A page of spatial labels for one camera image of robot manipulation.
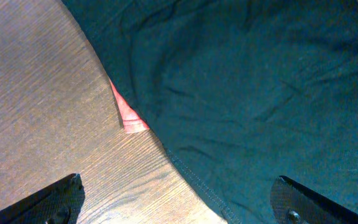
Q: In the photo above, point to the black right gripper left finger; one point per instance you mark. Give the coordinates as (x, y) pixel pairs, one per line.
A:
(58, 203)

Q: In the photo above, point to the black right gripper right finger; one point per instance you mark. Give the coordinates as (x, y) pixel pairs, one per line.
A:
(294, 203)

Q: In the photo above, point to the dark navy stacked garment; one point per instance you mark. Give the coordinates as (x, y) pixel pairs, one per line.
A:
(239, 92)

